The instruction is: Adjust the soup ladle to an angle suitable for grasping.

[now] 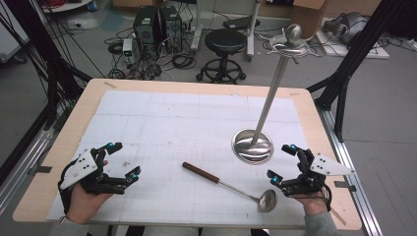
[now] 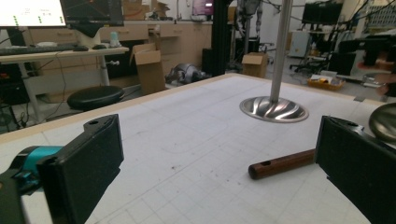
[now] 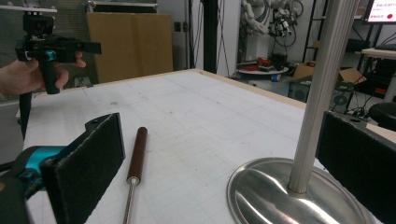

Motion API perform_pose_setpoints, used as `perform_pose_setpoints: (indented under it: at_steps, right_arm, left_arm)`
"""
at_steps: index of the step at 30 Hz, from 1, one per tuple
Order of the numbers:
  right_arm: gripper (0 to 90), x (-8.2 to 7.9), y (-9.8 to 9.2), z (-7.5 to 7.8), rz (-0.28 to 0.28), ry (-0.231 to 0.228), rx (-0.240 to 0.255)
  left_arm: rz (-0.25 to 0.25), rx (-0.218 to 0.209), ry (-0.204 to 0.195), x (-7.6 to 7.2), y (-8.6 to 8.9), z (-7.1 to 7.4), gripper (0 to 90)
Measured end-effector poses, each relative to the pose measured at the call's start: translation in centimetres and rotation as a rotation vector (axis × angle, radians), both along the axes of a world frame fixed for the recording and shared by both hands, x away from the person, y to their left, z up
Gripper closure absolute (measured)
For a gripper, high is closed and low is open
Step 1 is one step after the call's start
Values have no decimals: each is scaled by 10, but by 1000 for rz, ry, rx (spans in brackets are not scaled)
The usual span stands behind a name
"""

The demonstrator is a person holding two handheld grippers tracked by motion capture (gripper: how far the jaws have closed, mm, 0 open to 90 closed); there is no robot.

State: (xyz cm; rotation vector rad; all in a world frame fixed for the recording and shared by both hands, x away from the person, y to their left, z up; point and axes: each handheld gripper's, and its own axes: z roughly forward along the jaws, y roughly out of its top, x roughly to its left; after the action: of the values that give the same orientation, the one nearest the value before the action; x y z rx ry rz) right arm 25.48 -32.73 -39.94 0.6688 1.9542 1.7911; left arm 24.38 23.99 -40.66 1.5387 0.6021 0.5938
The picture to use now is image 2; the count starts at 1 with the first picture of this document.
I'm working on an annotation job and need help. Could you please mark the lit computer monitor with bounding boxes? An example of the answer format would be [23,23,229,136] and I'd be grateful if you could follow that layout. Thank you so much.
[0,0,67,28]

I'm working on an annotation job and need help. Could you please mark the grey metal machine part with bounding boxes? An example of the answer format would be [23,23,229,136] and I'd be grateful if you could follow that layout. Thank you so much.
[164,63,209,85]

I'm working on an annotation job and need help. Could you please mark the dark computer monitor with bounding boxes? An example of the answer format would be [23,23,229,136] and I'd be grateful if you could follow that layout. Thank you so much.
[60,0,125,27]

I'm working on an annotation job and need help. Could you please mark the cardboard boxes on counter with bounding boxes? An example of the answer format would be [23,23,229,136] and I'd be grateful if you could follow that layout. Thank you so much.
[122,0,171,21]

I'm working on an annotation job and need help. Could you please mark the teal and black object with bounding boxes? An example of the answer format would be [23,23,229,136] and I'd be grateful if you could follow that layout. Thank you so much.
[11,145,64,195]

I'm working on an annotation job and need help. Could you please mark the purple lit screen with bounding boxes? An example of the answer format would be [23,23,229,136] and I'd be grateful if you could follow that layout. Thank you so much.
[191,0,216,17]

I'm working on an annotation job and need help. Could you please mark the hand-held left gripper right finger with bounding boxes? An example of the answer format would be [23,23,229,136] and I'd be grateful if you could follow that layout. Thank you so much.
[314,115,396,224]

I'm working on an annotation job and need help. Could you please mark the black keyboard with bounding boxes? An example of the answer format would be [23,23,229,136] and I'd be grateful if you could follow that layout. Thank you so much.
[0,44,77,57]

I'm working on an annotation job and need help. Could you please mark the small cardboard box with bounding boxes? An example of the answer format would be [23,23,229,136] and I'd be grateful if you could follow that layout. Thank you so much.
[241,51,269,79]

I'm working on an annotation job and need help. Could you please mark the yellow tray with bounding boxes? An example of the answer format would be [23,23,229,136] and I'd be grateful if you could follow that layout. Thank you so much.
[306,74,347,92]

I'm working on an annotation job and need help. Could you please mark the metal stand with round base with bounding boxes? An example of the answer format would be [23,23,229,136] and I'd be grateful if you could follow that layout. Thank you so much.
[238,0,310,124]

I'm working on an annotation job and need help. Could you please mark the black metal column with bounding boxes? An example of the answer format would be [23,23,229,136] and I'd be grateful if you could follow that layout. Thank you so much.
[211,0,235,77]

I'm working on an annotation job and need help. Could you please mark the black monitor on stand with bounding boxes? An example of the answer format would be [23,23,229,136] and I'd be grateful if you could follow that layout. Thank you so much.
[302,2,344,26]

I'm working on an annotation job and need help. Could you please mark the black round stool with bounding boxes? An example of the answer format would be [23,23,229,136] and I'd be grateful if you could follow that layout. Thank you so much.
[66,85,125,112]

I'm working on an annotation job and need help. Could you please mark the metal ladle with wooden handle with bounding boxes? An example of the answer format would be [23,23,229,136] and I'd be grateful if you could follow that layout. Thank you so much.
[247,102,396,181]

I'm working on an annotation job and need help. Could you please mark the pale blue bottle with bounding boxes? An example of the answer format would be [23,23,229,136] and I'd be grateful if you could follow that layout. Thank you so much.
[109,31,122,49]

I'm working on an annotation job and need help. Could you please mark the light wooden desk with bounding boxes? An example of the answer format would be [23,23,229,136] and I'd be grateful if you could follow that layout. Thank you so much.
[0,46,130,123]

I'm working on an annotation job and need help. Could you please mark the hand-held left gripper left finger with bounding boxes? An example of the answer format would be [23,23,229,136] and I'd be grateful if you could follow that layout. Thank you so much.
[36,114,125,224]

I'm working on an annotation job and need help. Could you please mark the tall open cardboard box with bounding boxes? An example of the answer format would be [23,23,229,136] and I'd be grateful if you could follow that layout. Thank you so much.
[129,42,167,95]

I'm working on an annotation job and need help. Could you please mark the wooden cabinet counter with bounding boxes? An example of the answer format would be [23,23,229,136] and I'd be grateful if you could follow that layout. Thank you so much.
[27,20,215,90]

